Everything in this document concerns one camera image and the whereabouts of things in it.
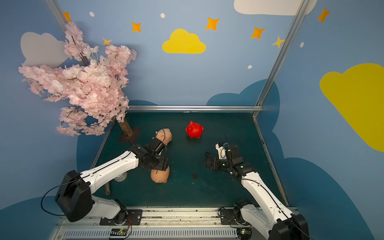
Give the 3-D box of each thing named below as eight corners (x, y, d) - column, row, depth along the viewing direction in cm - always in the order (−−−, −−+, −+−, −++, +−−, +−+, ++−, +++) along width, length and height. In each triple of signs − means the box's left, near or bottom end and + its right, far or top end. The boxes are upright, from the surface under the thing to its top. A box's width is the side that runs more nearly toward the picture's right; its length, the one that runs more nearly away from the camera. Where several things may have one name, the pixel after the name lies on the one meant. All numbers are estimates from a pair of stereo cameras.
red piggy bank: (185, 137, 112) (185, 127, 103) (192, 130, 117) (192, 119, 107) (196, 143, 109) (196, 133, 99) (202, 136, 113) (203, 125, 104)
